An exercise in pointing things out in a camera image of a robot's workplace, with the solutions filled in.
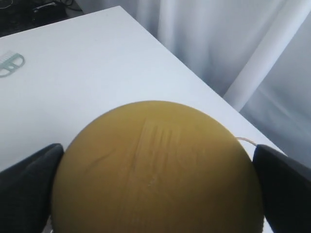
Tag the dark equipment behind table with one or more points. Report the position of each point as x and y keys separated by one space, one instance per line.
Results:
x=21 y=15

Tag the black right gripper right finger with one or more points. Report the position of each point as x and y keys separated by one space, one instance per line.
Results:
x=286 y=190

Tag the white curtain backdrop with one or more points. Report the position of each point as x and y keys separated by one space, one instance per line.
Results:
x=255 y=53

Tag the clear jar yellow lid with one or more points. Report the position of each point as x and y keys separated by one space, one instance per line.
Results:
x=156 y=167

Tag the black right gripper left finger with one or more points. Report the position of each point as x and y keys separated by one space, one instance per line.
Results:
x=25 y=191

